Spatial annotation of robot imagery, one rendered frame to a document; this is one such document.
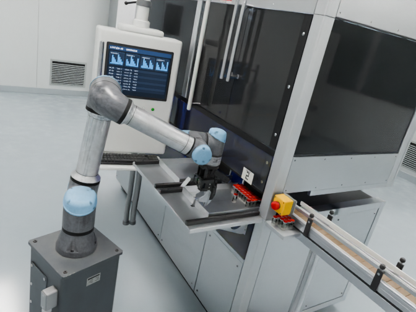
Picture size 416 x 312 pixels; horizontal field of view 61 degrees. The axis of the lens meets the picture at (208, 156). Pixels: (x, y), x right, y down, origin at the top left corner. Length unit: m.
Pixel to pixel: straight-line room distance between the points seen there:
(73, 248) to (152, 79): 1.20
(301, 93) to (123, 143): 1.25
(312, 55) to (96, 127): 0.89
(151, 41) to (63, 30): 4.59
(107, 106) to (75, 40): 5.58
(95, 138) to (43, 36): 5.37
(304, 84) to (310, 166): 0.43
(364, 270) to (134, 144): 1.53
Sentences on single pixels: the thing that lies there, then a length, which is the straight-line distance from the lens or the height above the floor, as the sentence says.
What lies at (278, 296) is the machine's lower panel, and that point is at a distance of 2.21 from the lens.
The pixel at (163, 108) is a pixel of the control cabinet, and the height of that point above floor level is 1.13.
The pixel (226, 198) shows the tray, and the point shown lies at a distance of 1.83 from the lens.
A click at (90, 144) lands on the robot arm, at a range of 1.41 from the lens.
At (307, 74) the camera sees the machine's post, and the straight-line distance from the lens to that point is 1.54.
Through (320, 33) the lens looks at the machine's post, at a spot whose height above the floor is 1.73.
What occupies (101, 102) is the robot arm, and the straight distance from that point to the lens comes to 1.24.
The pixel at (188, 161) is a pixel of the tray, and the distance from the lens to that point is 2.16.
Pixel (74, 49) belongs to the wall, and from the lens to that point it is 6.81.
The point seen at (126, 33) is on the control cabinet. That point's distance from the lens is 2.20.
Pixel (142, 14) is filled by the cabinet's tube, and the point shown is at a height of 1.66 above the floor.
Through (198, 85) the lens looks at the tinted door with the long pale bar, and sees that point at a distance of 2.23.
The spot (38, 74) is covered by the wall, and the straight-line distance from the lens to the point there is 6.80.
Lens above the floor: 1.69
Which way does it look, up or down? 20 degrees down
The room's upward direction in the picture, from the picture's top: 12 degrees clockwise
